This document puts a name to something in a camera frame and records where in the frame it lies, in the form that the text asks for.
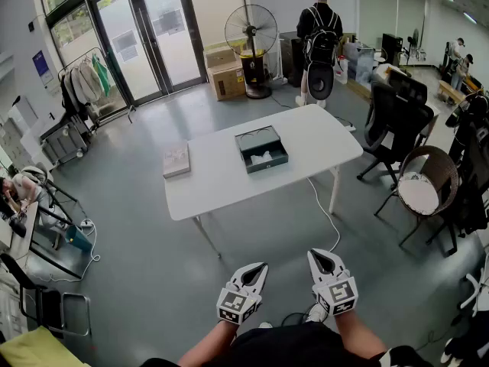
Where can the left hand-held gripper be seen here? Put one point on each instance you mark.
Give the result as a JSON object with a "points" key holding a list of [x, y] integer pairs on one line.
{"points": [[237, 304]]}

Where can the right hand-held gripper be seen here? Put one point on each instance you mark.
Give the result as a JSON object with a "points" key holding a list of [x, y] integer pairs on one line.
{"points": [[338, 293]]}

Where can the white plastic bag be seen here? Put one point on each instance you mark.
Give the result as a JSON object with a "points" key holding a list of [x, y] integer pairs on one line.
{"points": [[261, 158]]}

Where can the dark green box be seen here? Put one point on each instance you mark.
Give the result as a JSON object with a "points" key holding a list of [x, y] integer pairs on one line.
{"points": [[254, 138]]}

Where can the person's left forearm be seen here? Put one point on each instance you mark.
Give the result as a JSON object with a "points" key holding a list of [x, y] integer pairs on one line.
{"points": [[208, 344]]}

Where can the person's right forearm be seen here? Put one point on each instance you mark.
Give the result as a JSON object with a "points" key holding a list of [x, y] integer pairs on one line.
{"points": [[359, 335]]}

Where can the large cardboard box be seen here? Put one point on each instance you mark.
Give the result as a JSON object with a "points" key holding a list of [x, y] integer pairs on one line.
{"points": [[225, 82]]}

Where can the small cardboard box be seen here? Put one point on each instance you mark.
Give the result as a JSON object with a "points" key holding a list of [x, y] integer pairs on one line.
{"points": [[221, 56]]}

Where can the person's right white shoe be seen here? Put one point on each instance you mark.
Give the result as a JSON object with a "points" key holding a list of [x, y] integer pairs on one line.
{"points": [[315, 314]]}

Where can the person's white shoe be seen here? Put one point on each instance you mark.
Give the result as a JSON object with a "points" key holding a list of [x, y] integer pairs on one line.
{"points": [[265, 325], [315, 314]]}

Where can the person's left white shoe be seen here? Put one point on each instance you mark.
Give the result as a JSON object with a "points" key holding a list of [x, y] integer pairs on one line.
{"points": [[265, 325]]}

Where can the white table leg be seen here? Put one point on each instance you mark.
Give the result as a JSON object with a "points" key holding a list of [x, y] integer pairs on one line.
{"points": [[334, 189], [206, 237]]}

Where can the person's black clothing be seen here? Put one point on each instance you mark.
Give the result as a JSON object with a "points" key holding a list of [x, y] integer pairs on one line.
{"points": [[290, 346]]}

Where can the white round seat cushion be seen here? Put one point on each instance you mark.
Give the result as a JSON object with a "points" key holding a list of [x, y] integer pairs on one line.
{"points": [[418, 195]]}

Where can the beige hardcover book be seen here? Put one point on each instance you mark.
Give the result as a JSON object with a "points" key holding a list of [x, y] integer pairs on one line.
{"points": [[176, 161]]}

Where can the white power strip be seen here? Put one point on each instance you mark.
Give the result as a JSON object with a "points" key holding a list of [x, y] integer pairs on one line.
{"points": [[347, 124], [87, 223]]}

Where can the brown wicker chair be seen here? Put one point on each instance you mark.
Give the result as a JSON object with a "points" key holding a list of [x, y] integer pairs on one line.
{"points": [[439, 166]]}

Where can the black office chair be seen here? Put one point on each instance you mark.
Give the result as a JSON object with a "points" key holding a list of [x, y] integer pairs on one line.
{"points": [[397, 117]]}

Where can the teal waste bin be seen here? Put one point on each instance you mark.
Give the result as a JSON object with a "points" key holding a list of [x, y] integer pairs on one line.
{"points": [[78, 239]]}

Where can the white plastic jug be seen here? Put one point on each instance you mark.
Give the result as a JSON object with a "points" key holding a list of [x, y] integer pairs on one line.
{"points": [[341, 71]]}

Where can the black folding chair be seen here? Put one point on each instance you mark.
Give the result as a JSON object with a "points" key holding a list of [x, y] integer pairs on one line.
{"points": [[46, 304]]}

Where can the black clothes rack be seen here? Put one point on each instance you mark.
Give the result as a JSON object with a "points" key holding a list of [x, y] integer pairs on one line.
{"points": [[131, 109]]}

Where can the black bin with yellow lid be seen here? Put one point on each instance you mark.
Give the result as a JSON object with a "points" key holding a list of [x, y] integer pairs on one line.
{"points": [[253, 69]]}

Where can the black cabinet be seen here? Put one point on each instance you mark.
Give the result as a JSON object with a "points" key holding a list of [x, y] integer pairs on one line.
{"points": [[292, 57]]}

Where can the black computer tower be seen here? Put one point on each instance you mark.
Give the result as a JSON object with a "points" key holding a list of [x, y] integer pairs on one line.
{"points": [[392, 50]]}

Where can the grey wheeled cart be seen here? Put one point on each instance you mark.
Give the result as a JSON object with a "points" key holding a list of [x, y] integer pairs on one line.
{"points": [[63, 141]]}

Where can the green hanging garment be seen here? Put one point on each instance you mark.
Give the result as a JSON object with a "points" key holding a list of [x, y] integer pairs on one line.
{"points": [[102, 75]]}

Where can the beige hanging jackets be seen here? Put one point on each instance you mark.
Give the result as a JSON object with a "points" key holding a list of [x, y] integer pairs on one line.
{"points": [[87, 82]]}

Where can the black hanging garment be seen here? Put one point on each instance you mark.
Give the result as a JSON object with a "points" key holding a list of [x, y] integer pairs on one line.
{"points": [[68, 98]]}

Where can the glass double door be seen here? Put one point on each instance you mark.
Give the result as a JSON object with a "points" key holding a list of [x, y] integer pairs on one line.
{"points": [[153, 40]]}

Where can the white cabinet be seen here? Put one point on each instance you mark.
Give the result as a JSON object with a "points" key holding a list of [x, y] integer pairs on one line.
{"points": [[23, 113]]}

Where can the white metal frame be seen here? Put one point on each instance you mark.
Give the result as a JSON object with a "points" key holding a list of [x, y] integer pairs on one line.
{"points": [[280, 63]]}

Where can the black pedestal fan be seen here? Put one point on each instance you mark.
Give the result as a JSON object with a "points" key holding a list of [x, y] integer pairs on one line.
{"points": [[252, 29]]}

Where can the blue wall poster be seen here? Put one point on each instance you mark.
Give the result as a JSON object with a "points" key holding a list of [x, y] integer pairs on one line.
{"points": [[42, 67]]}

